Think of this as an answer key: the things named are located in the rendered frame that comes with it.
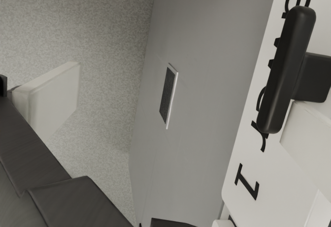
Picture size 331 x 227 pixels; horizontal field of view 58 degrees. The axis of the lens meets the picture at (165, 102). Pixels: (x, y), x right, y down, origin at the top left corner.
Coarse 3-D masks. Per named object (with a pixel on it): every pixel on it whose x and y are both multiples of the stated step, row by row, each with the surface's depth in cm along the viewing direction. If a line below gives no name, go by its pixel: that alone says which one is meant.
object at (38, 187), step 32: (0, 96) 11; (0, 128) 9; (0, 160) 7; (32, 160) 7; (0, 192) 7; (32, 192) 5; (64, 192) 6; (96, 192) 6; (0, 224) 7; (32, 224) 5; (64, 224) 5; (96, 224) 5; (128, 224) 5
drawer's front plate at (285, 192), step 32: (320, 0) 19; (320, 32) 19; (256, 64) 26; (256, 96) 26; (256, 160) 24; (288, 160) 21; (224, 192) 29; (288, 192) 20; (320, 192) 18; (256, 224) 24; (288, 224) 20; (320, 224) 19
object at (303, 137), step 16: (304, 112) 16; (288, 128) 18; (304, 128) 16; (320, 128) 15; (288, 144) 18; (304, 144) 16; (320, 144) 14; (304, 160) 16; (320, 160) 14; (320, 176) 14
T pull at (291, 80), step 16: (288, 16) 16; (304, 16) 16; (288, 32) 16; (304, 32) 16; (288, 48) 16; (304, 48) 16; (272, 64) 17; (288, 64) 16; (304, 64) 17; (320, 64) 17; (272, 80) 17; (288, 80) 17; (304, 80) 17; (320, 80) 17; (272, 96) 17; (288, 96) 17; (304, 96) 17; (320, 96) 18; (272, 112) 17; (272, 128) 18
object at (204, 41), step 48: (192, 0) 53; (240, 0) 35; (192, 48) 50; (240, 48) 33; (144, 96) 91; (192, 96) 48; (240, 96) 32; (144, 144) 83; (192, 144) 45; (144, 192) 76; (192, 192) 43
